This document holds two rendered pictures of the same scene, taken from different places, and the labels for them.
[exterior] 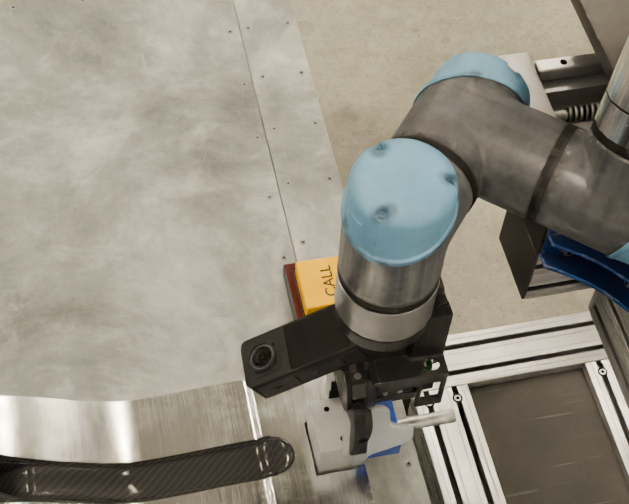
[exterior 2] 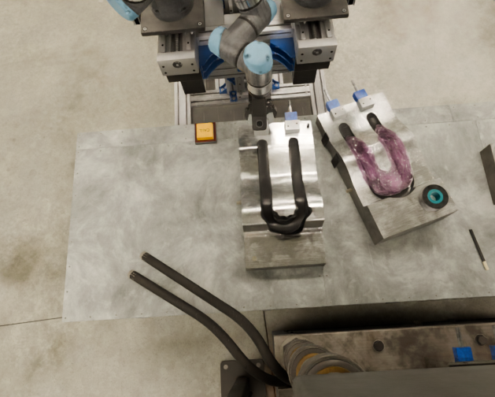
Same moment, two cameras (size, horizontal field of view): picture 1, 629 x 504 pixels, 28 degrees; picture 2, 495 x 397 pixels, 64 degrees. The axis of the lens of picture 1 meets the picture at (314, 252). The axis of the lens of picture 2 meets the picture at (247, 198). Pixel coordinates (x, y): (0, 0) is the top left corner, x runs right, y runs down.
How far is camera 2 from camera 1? 0.73 m
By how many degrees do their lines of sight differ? 32
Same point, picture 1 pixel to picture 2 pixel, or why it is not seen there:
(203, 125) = (137, 161)
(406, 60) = (56, 142)
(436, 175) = (258, 44)
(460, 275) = not seen: hidden behind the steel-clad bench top
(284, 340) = (256, 116)
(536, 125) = (240, 24)
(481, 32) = (50, 116)
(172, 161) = (149, 171)
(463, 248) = not seen: hidden behind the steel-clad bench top
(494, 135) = (241, 34)
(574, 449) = (214, 114)
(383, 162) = (253, 55)
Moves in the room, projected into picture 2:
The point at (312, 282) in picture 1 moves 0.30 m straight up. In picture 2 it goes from (204, 134) to (188, 87)
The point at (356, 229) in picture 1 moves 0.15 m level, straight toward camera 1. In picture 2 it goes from (265, 68) to (321, 79)
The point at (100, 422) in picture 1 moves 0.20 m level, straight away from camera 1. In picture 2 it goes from (247, 185) to (188, 193)
